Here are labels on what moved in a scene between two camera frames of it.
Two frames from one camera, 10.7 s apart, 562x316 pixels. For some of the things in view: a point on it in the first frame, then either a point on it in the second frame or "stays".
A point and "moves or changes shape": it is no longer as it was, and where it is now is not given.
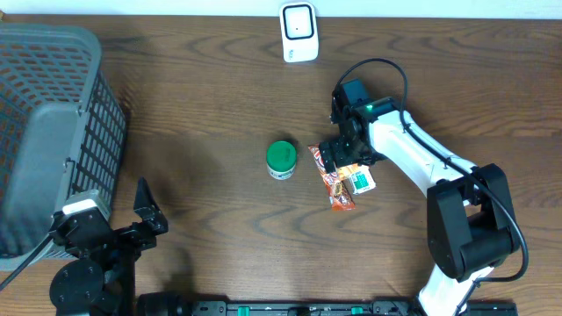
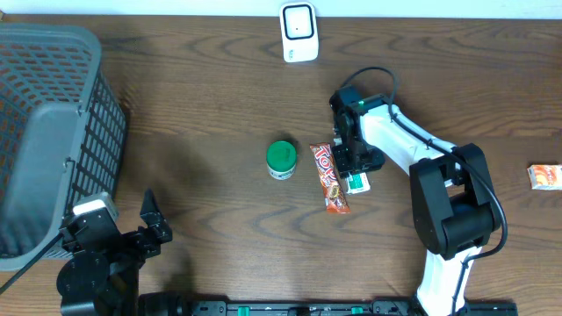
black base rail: x=162 y=304 stays
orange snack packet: x=344 y=172 moves or changes shape
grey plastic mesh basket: x=62 y=132 stays
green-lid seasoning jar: x=281 y=158 stays
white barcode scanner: x=299 y=32 stays
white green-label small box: x=362 y=180 moves or changes shape
